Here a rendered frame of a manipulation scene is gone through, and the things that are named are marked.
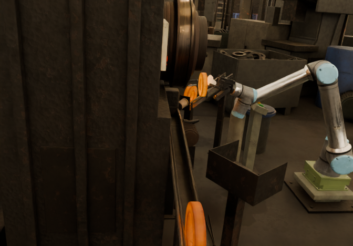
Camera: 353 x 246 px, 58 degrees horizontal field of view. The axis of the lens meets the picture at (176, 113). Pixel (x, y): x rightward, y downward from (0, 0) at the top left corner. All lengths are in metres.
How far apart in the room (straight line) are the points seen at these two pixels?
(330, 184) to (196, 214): 1.72
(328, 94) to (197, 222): 1.43
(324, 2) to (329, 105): 2.98
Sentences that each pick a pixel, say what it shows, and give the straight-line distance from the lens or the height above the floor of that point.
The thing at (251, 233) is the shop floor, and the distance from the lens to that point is 2.15.
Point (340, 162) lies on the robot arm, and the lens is 2.31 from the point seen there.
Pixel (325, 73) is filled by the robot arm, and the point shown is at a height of 0.98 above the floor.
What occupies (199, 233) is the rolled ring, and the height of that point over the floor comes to 0.72.
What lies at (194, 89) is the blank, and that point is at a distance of 2.23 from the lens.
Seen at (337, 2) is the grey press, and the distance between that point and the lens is 5.20.
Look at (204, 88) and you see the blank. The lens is 2.00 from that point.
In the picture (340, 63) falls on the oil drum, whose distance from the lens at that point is 4.91.
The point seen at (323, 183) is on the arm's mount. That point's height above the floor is 0.18.
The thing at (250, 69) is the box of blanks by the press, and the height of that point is 0.62.
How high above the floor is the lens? 1.31
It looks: 19 degrees down
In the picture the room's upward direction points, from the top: 4 degrees clockwise
